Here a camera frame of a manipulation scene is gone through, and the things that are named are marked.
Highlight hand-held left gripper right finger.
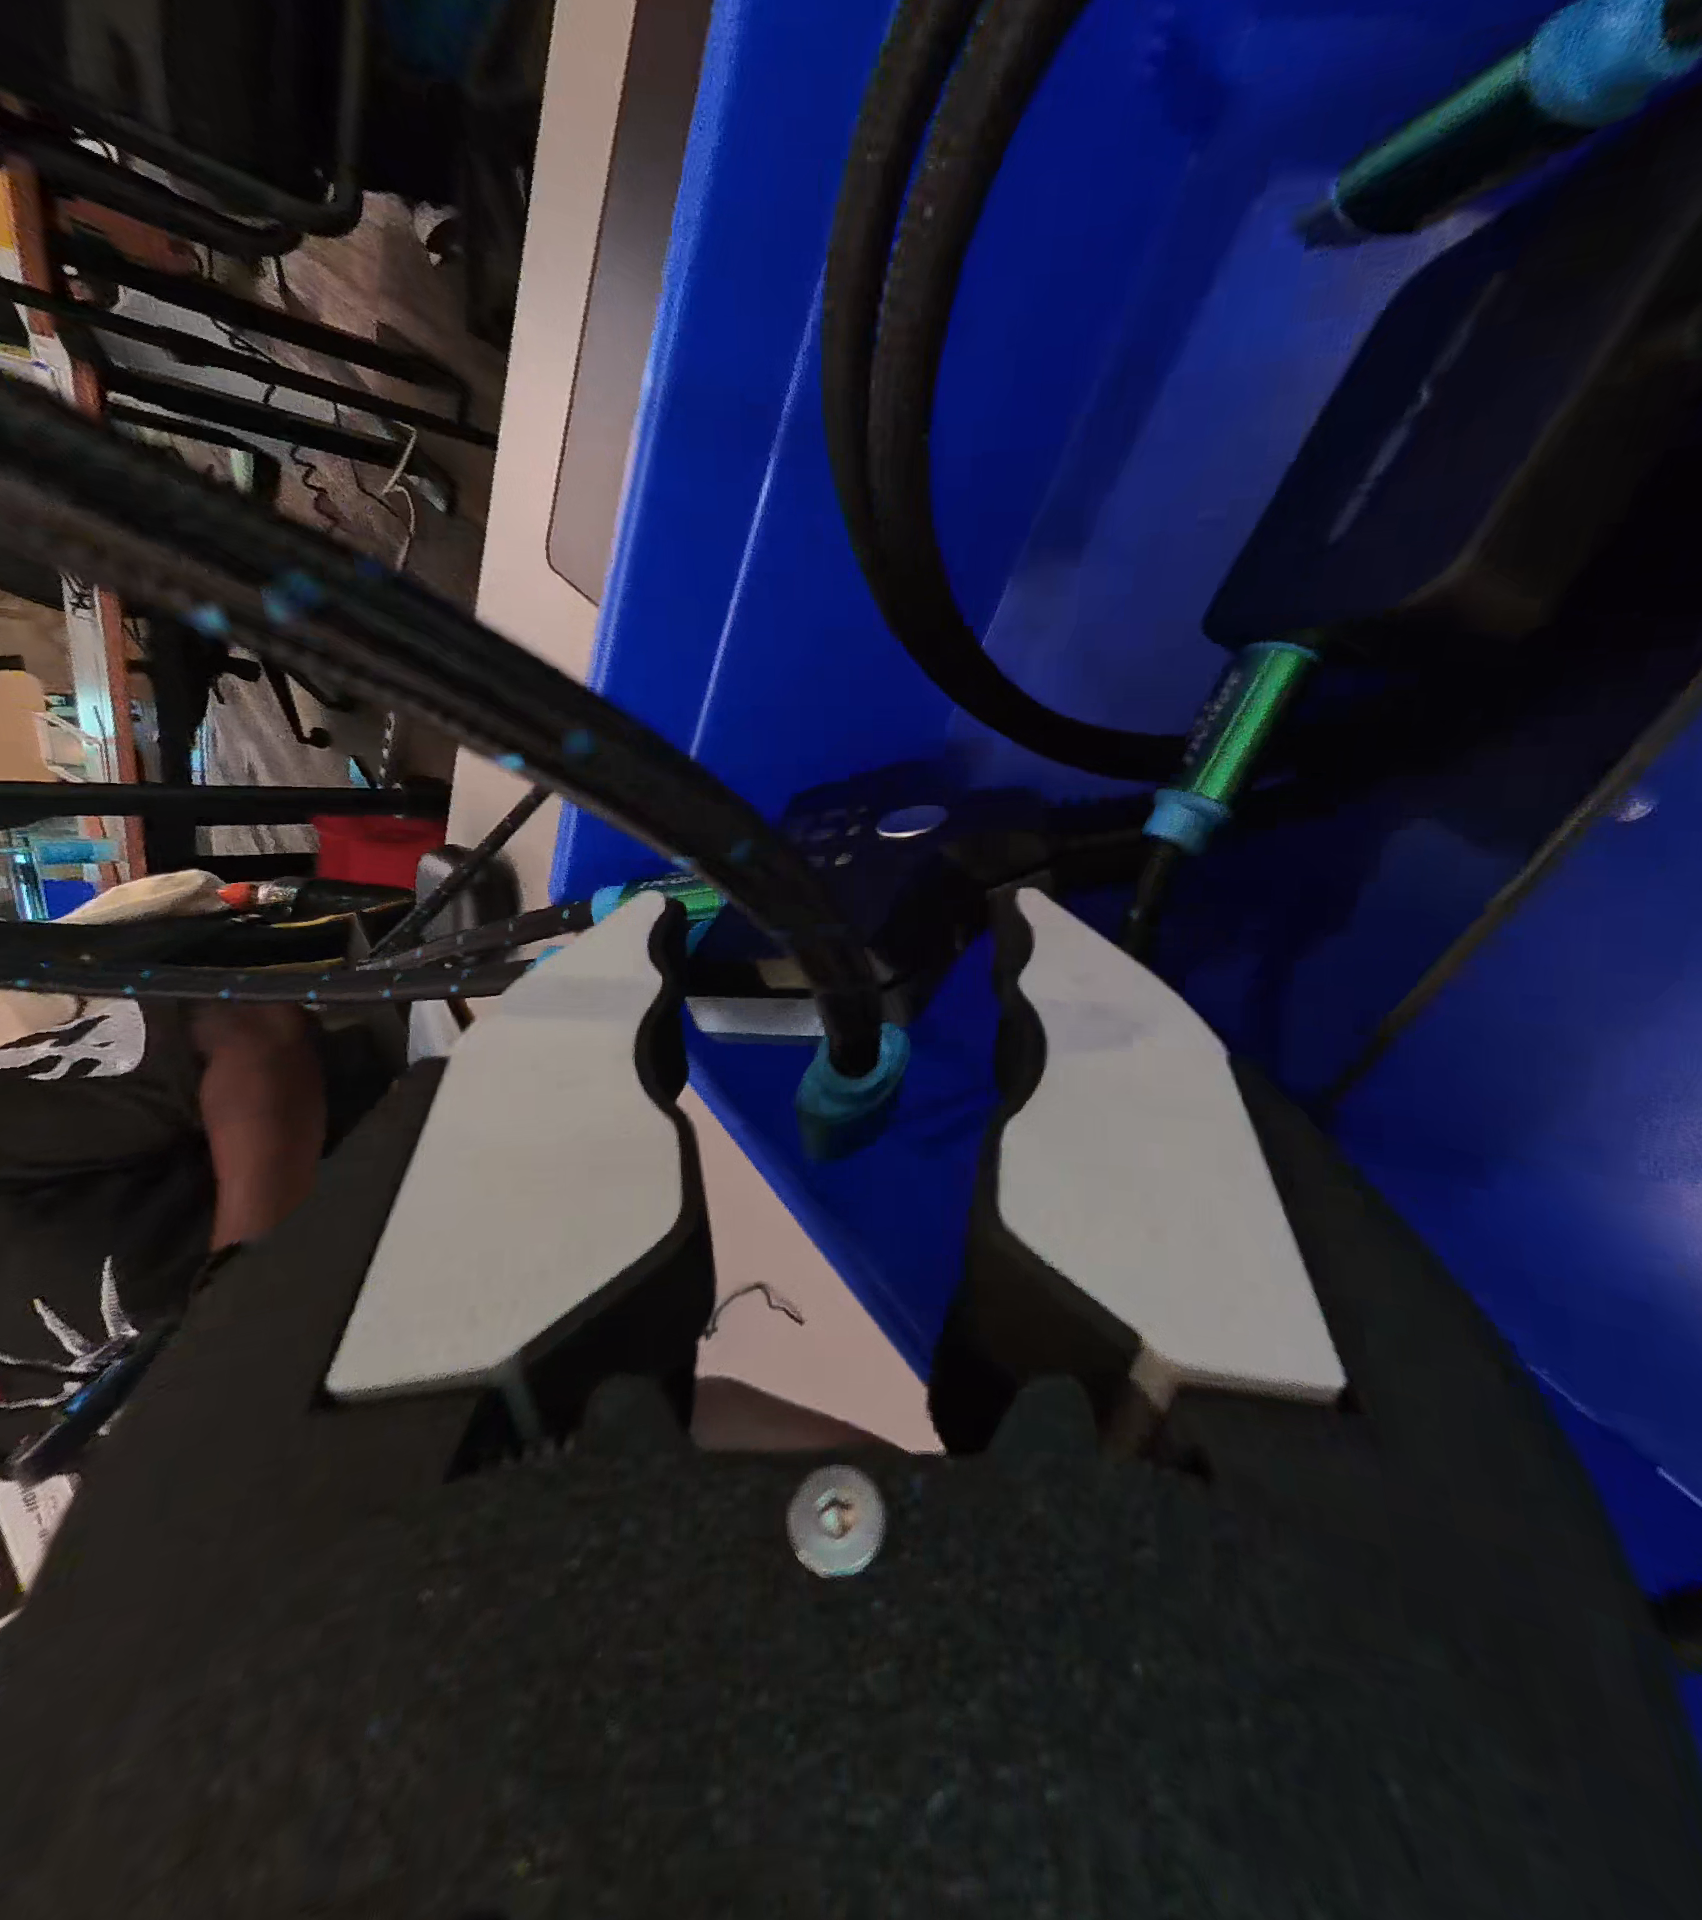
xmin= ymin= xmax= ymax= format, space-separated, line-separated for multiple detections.
xmin=937 ymin=887 xmax=1352 ymax=1459

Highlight black HDMI switch box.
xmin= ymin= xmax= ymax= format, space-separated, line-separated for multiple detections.
xmin=685 ymin=0 xmax=1250 ymax=1043

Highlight person's left hand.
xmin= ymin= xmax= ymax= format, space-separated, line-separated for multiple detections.
xmin=691 ymin=1375 xmax=928 ymax=1457

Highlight braided cable with green plug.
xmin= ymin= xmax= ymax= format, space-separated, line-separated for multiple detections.
xmin=0 ymin=635 xmax=1326 ymax=1010

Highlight thick braided HDMI cable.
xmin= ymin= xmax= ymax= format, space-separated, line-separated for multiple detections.
xmin=0 ymin=0 xmax=1702 ymax=1157

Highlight large blue plastic bin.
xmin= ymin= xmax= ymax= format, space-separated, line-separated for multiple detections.
xmin=550 ymin=0 xmax=1702 ymax=1920

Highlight black square hub thin cable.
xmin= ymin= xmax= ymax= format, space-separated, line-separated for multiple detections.
xmin=1201 ymin=223 xmax=1702 ymax=662

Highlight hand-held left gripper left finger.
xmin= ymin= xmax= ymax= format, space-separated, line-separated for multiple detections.
xmin=321 ymin=895 xmax=716 ymax=1427

